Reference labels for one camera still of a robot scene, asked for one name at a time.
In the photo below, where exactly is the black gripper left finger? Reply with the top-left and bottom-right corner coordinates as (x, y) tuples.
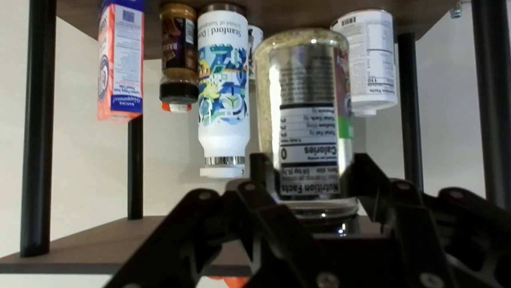
(103, 150), (342, 288)

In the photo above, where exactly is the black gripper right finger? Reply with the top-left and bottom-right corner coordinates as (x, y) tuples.
(345, 152), (511, 288)

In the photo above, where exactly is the brown spice jar red cap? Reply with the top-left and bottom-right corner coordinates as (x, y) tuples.
(159, 2), (200, 115)

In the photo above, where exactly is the orange fruit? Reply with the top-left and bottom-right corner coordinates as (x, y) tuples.
(221, 275), (250, 288)

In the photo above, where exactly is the white floral water bottle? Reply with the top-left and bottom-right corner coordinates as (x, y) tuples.
(197, 3), (253, 179)

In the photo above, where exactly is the orange and blue sugar box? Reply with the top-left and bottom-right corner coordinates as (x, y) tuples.
(96, 0), (147, 122)

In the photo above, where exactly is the black frame brown shelving unit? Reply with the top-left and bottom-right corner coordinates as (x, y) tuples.
(0, 0), (511, 278)

